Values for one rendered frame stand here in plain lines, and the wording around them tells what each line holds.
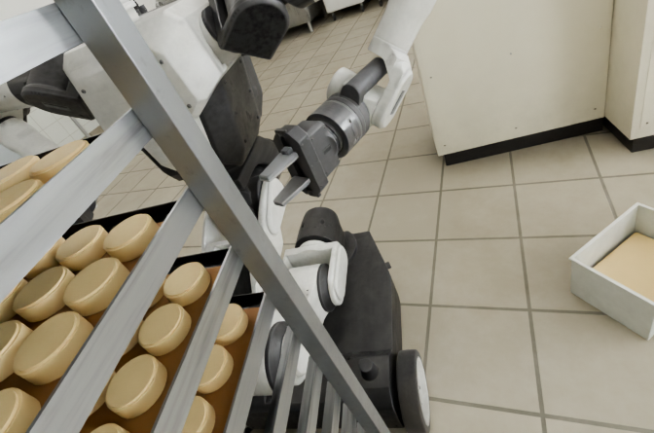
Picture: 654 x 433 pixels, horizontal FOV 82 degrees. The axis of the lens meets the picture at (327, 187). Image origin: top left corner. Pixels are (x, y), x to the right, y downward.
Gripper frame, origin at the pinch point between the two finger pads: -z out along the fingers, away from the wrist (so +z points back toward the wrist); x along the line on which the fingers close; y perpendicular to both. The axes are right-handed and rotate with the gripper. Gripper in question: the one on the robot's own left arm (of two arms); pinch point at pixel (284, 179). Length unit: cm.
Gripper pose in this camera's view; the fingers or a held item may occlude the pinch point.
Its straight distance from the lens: 55.9
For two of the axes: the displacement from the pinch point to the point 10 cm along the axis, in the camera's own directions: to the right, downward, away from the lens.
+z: 5.7, -6.4, 5.2
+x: -3.4, -7.6, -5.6
